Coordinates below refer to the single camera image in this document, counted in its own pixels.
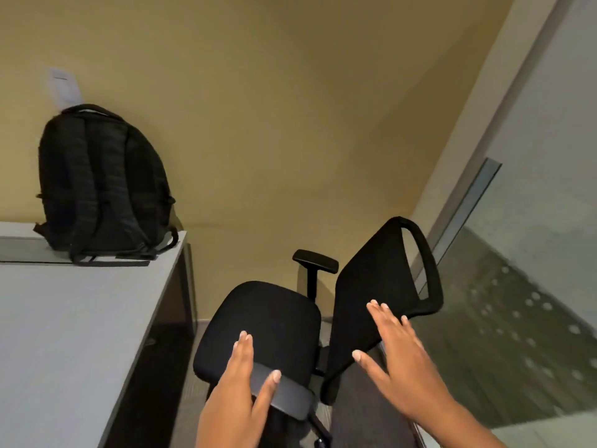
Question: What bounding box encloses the frosted dotted glass partition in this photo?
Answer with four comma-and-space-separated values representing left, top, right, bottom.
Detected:
412, 157, 597, 448

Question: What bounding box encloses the person's right hand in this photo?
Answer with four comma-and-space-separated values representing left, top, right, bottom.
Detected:
352, 299, 460, 423

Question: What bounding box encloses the white table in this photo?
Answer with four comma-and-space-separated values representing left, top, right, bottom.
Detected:
0, 221, 197, 448

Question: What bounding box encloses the grey table cable hatch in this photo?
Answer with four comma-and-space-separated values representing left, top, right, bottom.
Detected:
0, 236, 71, 264

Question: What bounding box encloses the grey backpack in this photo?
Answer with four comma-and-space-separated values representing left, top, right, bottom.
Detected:
32, 103, 180, 268

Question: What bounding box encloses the person's left hand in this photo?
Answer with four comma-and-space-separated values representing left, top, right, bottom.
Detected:
195, 330, 283, 448

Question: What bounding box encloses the black chair with armrests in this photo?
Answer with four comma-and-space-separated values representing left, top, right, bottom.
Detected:
192, 217, 444, 448

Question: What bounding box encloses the white wall switch panel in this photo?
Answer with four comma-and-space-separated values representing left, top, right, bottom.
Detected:
45, 66, 84, 111

